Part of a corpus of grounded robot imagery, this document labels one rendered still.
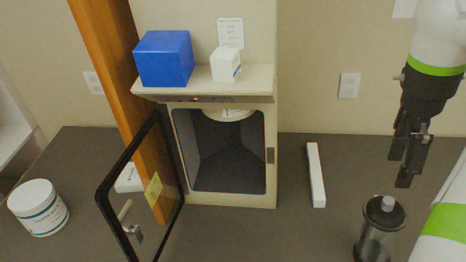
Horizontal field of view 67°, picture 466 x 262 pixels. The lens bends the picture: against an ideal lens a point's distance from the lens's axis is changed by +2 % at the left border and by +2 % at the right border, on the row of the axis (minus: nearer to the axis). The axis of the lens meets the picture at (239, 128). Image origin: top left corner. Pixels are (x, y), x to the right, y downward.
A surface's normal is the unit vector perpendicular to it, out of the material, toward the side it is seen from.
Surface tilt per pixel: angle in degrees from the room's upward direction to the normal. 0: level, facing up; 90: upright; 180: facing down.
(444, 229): 48
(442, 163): 0
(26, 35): 90
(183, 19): 90
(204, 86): 0
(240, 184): 0
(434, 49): 99
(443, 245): 42
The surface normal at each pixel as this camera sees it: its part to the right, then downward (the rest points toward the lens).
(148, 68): -0.12, 0.66
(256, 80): -0.07, -0.75
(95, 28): 0.99, 0.03
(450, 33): -0.47, 0.67
